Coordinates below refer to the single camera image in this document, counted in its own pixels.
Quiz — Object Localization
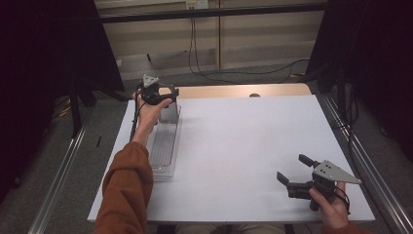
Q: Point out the person's right hand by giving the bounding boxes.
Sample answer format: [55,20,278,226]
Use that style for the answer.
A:
[308,181,352,229]

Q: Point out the person's left hand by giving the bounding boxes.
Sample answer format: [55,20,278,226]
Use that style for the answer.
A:
[131,92,173,148]

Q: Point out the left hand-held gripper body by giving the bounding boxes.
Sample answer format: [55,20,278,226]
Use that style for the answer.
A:
[141,74,164,106]

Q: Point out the black horizontal bar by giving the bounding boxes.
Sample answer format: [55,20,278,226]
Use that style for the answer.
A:
[98,3,327,24]

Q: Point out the white table sheet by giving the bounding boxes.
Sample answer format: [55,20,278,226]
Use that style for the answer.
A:
[87,95,376,224]

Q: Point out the metal floor rail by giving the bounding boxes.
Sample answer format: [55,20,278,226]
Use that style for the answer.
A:
[319,94,413,234]
[27,123,90,234]

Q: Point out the black stand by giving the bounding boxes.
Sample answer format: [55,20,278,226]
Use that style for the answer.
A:
[67,77,131,138]
[335,62,358,128]

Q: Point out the white wall outlet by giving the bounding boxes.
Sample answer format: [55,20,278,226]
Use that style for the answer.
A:
[185,0,209,10]

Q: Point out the clear plastic packaging box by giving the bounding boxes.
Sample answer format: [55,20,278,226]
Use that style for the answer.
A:
[147,103,183,181]

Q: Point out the wooden table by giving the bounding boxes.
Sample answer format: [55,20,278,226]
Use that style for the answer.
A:
[159,83,313,100]

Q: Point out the black right gripper strap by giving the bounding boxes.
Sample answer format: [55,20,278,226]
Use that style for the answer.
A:
[336,186,353,215]

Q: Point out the black floor cable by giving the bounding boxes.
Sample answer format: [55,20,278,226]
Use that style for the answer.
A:
[192,17,311,77]
[187,17,240,86]

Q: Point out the black curtain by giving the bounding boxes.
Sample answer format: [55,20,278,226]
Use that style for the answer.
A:
[305,0,413,164]
[0,0,126,203]

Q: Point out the yellow cable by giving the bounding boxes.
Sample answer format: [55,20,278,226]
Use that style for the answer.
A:
[52,97,73,119]

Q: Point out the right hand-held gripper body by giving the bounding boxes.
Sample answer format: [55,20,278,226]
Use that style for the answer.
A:
[309,159,362,213]

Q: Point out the black cables beside rail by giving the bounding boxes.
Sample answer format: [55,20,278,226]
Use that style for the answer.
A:
[334,93,360,154]

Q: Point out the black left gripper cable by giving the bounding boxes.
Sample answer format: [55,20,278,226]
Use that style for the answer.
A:
[129,81,145,142]

